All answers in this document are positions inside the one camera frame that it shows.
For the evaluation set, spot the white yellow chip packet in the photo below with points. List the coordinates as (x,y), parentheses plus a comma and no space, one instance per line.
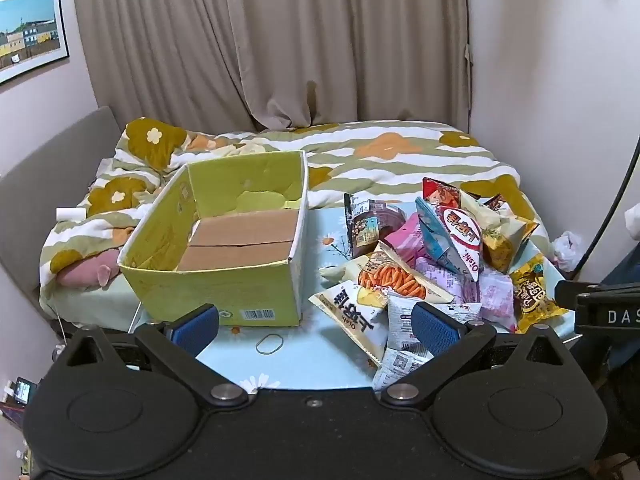
(350,312)

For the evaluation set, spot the yellow popcorn packet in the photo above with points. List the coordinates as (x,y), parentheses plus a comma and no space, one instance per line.
(536,294)

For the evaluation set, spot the floral blanket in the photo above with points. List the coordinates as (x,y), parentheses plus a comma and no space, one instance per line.
(400,160)

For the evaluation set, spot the pink and white snack packet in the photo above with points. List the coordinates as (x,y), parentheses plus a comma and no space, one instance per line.
(492,295)

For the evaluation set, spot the orange sticks snack packet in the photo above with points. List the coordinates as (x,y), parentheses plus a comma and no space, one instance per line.
(392,276)

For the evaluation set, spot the white printed snack packet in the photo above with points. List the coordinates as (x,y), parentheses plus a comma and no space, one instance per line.
(402,355)

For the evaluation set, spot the white plastic bag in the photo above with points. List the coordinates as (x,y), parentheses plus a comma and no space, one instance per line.
(567,252)

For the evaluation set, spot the yellow and brown snack packet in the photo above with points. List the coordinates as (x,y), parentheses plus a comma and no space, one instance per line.
(510,237)

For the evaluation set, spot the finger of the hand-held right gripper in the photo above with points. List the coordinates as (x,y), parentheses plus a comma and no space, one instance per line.
(567,292)

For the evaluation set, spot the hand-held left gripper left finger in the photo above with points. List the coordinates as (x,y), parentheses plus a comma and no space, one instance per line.
(197,329)

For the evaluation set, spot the yellow-green cardboard box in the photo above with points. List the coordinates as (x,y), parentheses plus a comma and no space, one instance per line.
(210,290)

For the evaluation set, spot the red snack packet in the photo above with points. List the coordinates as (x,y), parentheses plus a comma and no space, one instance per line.
(440,192)

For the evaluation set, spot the beige curtain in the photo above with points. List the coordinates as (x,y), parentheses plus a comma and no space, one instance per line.
(280,35)

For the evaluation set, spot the small white box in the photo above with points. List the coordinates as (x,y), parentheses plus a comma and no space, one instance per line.
(70,214)

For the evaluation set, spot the small screen device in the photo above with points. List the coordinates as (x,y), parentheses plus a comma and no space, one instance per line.
(23,391)

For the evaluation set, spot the pink plush toy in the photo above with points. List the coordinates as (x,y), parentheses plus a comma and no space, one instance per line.
(87,272)

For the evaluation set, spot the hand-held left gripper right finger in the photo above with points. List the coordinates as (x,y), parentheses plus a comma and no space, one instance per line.
(434,329)

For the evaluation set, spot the dark blue clothing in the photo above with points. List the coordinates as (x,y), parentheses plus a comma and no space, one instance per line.
(622,270)

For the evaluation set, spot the rubber band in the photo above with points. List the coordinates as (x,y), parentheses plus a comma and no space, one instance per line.
(256,345)

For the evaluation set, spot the dark brown snack packet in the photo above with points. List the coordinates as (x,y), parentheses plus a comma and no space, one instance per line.
(372,225)

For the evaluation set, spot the pink striped snack packet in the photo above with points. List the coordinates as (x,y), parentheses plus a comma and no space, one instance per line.
(406,235)

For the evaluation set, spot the light blue snack packet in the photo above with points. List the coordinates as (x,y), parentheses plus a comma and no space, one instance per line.
(431,235)

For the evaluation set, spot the white red-label chip packet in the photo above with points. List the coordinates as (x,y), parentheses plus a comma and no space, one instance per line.
(464,234)

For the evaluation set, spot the framed wall poster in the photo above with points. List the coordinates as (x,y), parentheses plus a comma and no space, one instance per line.
(30,30)

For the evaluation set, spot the grey bed headboard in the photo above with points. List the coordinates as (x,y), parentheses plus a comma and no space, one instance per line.
(45,170)

